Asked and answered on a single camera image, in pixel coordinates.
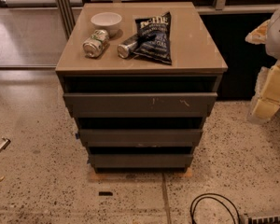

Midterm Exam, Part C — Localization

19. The grey drawer cabinet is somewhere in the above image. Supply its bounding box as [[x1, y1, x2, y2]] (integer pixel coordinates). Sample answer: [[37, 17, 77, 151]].
[[54, 1, 229, 174]]

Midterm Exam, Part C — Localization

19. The grey drawer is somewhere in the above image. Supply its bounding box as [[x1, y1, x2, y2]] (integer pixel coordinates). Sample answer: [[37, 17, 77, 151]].
[[79, 129, 203, 147], [63, 92, 217, 118], [89, 154, 193, 168]]

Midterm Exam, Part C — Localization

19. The grey top drawer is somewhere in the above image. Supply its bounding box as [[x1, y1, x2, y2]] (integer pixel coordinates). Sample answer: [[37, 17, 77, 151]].
[[63, 92, 217, 118]]

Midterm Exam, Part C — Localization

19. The dark silver soda can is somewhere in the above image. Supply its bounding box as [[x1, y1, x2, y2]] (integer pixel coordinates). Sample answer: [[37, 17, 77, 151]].
[[117, 34, 139, 59]]

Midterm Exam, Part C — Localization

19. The grey power strip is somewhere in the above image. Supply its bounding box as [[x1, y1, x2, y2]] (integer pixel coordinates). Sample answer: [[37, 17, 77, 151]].
[[240, 214, 280, 224]]

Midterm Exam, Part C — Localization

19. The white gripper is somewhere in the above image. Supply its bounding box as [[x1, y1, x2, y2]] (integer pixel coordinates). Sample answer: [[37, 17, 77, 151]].
[[245, 20, 280, 124]]

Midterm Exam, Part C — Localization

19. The black cable loop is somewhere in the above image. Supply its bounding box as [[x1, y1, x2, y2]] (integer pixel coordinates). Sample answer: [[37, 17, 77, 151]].
[[189, 192, 241, 224]]

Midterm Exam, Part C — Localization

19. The green white soda can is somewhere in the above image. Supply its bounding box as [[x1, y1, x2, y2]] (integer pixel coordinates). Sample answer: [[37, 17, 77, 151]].
[[82, 29, 109, 58]]

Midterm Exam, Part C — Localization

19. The metal bar at left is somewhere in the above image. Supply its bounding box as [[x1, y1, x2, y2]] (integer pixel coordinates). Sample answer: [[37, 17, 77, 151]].
[[0, 138, 11, 152]]

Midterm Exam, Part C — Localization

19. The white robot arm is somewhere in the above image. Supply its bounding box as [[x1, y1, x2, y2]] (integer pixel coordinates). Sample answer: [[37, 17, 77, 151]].
[[245, 7, 280, 124]]

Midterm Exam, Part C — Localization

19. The white bowl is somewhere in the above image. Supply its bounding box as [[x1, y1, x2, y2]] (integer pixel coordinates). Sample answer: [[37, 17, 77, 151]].
[[91, 12, 122, 37]]

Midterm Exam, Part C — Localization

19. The grey bottom drawer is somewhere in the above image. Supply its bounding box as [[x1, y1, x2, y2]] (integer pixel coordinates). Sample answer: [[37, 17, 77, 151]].
[[89, 154, 193, 168]]

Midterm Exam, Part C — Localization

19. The grey middle drawer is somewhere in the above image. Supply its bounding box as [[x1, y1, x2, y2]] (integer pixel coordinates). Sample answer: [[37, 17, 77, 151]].
[[79, 129, 203, 147]]

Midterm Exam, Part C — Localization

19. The dark blue chips bag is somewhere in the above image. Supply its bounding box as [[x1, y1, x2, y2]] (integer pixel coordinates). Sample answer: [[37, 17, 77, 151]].
[[133, 12, 172, 64]]

